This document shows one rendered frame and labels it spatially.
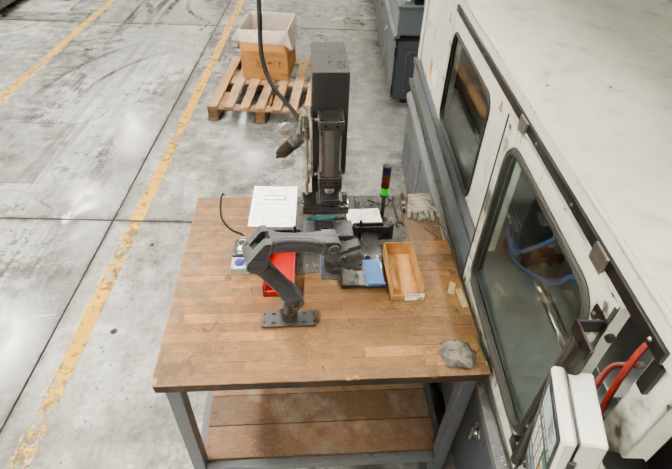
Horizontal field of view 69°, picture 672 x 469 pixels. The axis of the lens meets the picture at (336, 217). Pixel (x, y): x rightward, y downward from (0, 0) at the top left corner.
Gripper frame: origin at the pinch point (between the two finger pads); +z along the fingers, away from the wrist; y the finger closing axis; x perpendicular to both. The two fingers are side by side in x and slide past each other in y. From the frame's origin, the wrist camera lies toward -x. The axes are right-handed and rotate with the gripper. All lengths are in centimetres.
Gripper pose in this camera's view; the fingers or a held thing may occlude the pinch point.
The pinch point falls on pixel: (329, 272)
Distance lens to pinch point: 181.3
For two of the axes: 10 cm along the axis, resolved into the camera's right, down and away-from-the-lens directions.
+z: -0.7, 4.0, 9.1
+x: -10.0, -0.5, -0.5
